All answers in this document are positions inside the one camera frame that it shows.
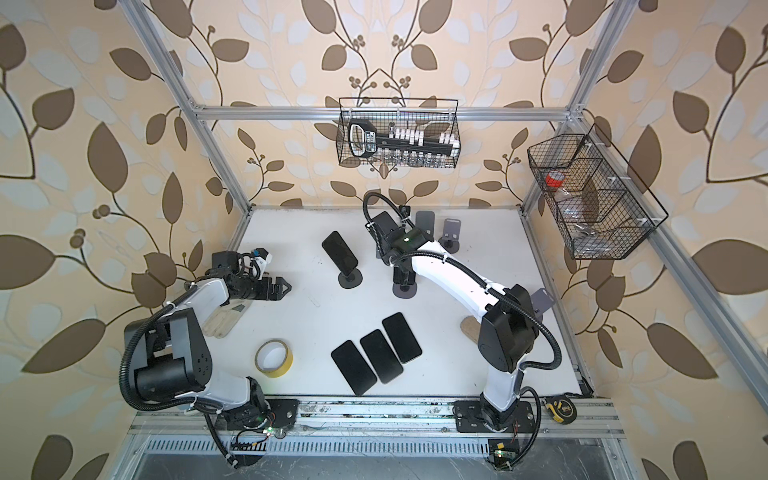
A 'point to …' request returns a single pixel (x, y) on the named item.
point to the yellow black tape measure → (563, 410)
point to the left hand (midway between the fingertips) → (268, 284)
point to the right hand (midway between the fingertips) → (401, 247)
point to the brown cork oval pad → (470, 327)
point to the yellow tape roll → (274, 358)
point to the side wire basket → (600, 209)
